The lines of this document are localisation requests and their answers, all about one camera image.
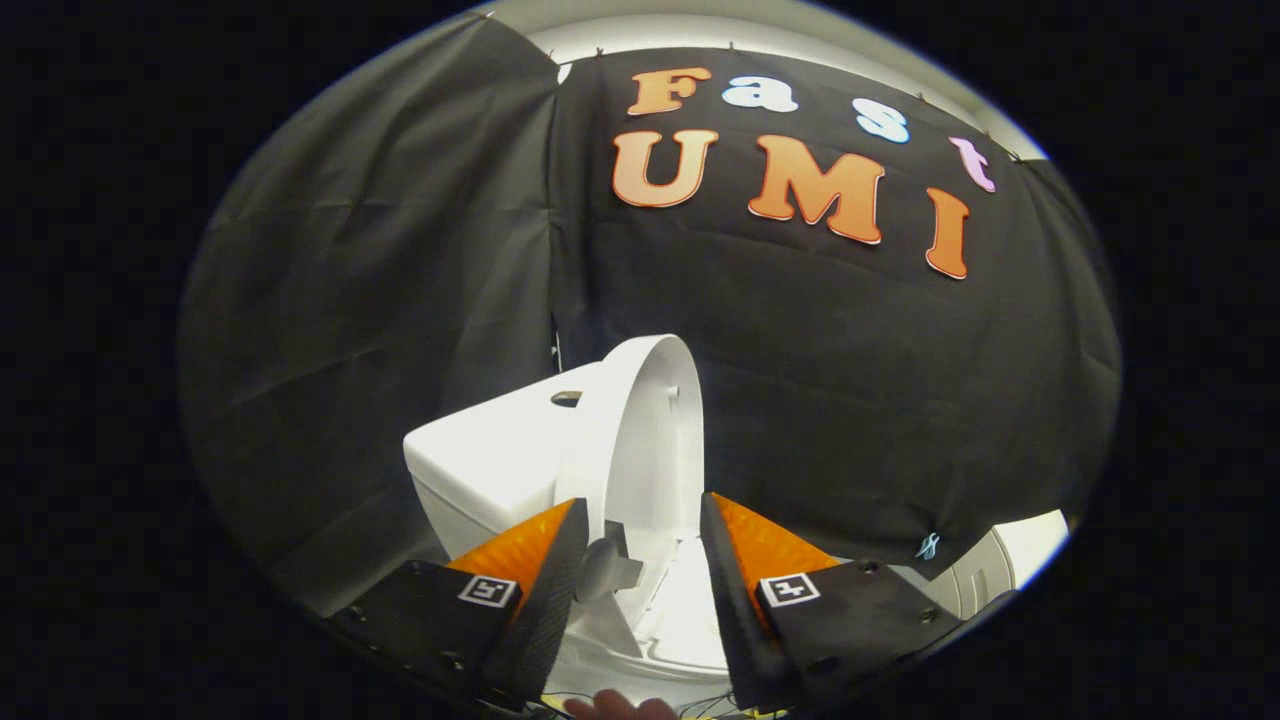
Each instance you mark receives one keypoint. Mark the white toilet lid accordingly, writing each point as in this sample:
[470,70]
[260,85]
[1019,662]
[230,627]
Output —
[650,440]

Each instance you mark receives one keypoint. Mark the black backdrop cloth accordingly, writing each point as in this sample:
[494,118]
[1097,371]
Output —
[800,350]

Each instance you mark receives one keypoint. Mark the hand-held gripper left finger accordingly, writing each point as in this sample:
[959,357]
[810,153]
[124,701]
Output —
[555,600]

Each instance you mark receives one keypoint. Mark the small light blue clip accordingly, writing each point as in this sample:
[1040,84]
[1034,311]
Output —
[927,546]

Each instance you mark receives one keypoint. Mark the white toilet seat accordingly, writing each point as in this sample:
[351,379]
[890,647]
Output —
[690,620]

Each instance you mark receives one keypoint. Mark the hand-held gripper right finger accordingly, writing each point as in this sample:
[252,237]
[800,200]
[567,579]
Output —
[735,600]

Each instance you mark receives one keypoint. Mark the white toilet with tank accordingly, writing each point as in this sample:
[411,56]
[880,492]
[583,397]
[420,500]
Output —
[490,460]

